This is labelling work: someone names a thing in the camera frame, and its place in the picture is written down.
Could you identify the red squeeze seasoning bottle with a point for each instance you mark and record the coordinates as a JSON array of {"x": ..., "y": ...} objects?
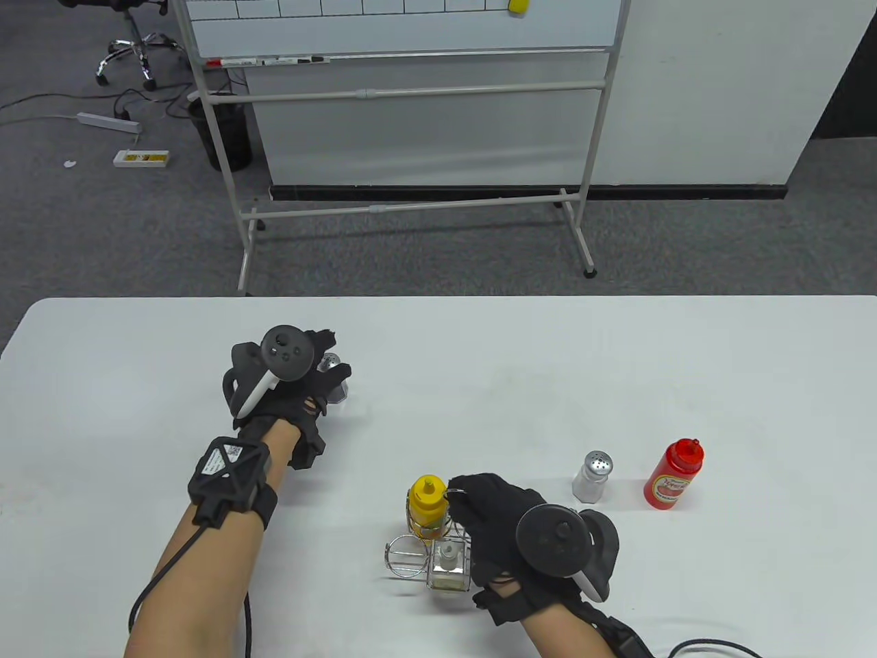
[{"x": 675, "y": 476}]

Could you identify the black round left hand controller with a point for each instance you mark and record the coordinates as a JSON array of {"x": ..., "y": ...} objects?
[{"x": 288, "y": 349}]

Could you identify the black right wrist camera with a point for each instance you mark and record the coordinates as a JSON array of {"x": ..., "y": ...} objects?
[{"x": 627, "y": 641}]

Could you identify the dark pepper shaker seasoning bottle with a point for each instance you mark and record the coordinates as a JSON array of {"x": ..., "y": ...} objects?
[{"x": 332, "y": 360}]

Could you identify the person's right hand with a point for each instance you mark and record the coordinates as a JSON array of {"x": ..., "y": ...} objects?
[{"x": 490, "y": 514}]

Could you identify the black round hand controller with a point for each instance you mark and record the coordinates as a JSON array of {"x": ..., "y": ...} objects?
[
  {"x": 288, "y": 349},
  {"x": 551, "y": 541}
]

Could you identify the black mesh waste bin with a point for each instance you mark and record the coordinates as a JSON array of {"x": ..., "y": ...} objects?
[{"x": 229, "y": 137}]

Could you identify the white power strip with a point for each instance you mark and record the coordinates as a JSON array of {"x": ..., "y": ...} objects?
[{"x": 109, "y": 123}]

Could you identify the person's left forearm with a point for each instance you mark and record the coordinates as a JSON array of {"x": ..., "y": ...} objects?
[{"x": 199, "y": 589}]

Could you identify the office chair base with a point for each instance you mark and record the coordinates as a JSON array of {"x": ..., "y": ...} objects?
[{"x": 130, "y": 44}]

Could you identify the person's left hand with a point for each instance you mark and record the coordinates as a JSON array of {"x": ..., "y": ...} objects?
[{"x": 301, "y": 411}]

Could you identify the white salt shaker seasoning bottle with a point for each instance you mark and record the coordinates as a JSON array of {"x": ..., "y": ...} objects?
[{"x": 593, "y": 476}]

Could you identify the red whiteboard marker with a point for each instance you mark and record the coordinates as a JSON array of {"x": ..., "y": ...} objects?
[{"x": 233, "y": 62}]

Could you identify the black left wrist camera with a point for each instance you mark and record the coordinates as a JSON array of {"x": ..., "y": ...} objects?
[{"x": 229, "y": 476}]

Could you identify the whiteboard on rolling stand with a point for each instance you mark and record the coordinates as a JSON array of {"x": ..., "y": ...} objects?
[{"x": 411, "y": 27}]

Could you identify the yellow squeeze seasoning bottle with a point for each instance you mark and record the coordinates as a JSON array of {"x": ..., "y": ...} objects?
[{"x": 428, "y": 504}]

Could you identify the black round right hand controller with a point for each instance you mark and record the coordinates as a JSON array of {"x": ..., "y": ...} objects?
[{"x": 551, "y": 541}]

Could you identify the person's right forearm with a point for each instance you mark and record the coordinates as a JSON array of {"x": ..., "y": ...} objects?
[{"x": 569, "y": 634}]

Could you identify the yellow whiteboard eraser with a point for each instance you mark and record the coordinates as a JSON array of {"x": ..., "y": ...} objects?
[{"x": 519, "y": 5}]

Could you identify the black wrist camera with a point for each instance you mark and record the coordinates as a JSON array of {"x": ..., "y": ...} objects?
[
  {"x": 627, "y": 641},
  {"x": 229, "y": 476}
]

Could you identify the white and yellow flat box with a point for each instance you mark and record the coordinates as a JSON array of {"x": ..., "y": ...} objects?
[{"x": 142, "y": 158}]

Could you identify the square clear oil seasoning bottle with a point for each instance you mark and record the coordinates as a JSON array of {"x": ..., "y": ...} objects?
[{"x": 449, "y": 565}]

